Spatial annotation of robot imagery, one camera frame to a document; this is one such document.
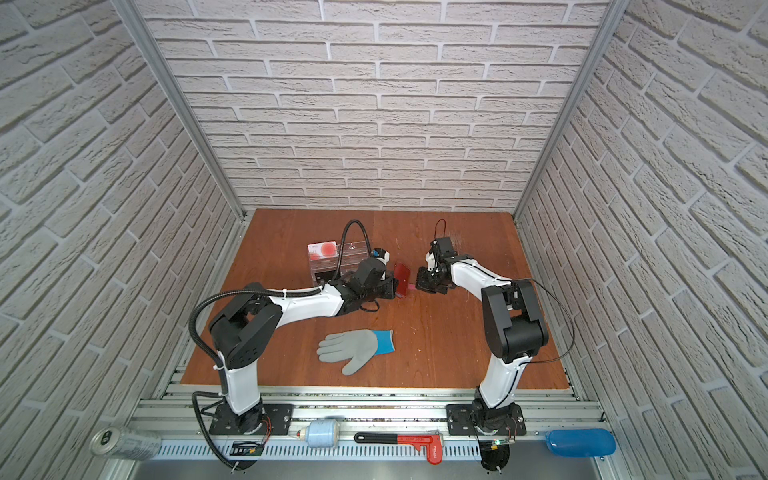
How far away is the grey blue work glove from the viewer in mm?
845

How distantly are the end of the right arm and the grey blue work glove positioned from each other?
188mm

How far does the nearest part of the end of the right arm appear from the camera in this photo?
73cm
